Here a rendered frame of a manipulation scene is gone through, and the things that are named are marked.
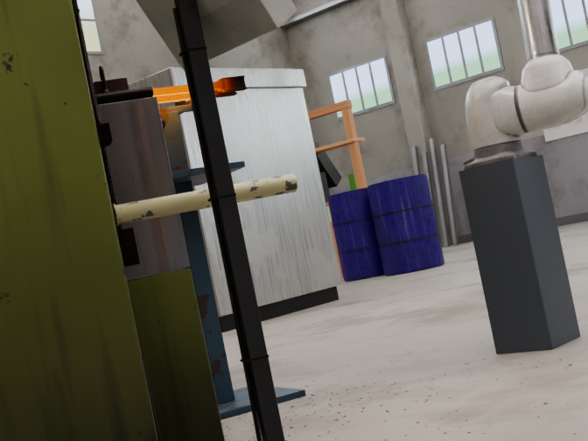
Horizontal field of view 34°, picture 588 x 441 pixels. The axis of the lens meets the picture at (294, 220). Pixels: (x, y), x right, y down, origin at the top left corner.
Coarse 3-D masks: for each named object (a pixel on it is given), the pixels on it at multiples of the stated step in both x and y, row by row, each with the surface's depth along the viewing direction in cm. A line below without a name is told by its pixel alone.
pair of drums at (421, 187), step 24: (360, 192) 977; (384, 192) 928; (408, 192) 924; (336, 216) 990; (360, 216) 977; (384, 216) 931; (408, 216) 923; (432, 216) 936; (336, 240) 1001; (360, 240) 977; (384, 240) 935; (408, 240) 922; (432, 240) 929; (360, 264) 977; (384, 264) 944; (408, 264) 923; (432, 264) 925
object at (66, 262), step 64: (0, 0) 211; (64, 0) 215; (0, 64) 210; (64, 64) 214; (0, 128) 209; (64, 128) 213; (0, 192) 208; (64, 192) 212; (0, 256) 207; (64, 256) 211; (0, 320) 206; (64, 320) 209; (128, 320) 213; (0, 384) 205; (64, 384) 208; (128, 384) 212
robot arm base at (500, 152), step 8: (496, 144) 307; (504, 144) 306; (512, 144) 307; (520, 144) 309; (480, 152) 310; (488, 152) 308; (496, 152) 306; (504, 152) 306; (512, 152) 306; (520, 152) 307; (528, 152) 311; (472, 160) 318; (480, 160) 309; (488, 160) 307; (496, 160) 305; (504, 160) 303; (464, 168) 313
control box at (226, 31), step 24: (144, 0) 219; (168, 0) 215; (216, 0) 206; (240, 0) 203; (264, 0) 200; (288, 0) 205; (168, 24) 220; (216, 24) 211; (240, 24) 207; (264, 24) 203; (216, 48) 216
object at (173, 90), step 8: (224, 80) 312; (232, 80) 315; (240, 80) 317; (152, 88) 302; (160, 88) 303; (168, 88) 304; (176, 88) 305; (184, 88) 306; (216, 88) 312; (224, 88) 312; (232, 88) 315; (240, 88) 316
